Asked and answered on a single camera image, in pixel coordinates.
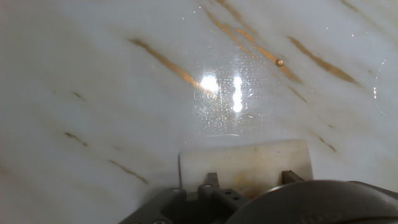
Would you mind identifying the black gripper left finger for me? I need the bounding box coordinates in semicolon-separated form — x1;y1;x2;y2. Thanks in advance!
119;172;249;224

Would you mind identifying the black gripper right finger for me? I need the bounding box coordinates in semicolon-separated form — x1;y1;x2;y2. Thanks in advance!
281;170;305;187

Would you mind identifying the white rectangular sponge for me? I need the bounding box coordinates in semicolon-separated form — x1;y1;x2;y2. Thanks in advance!
178;139;314;200

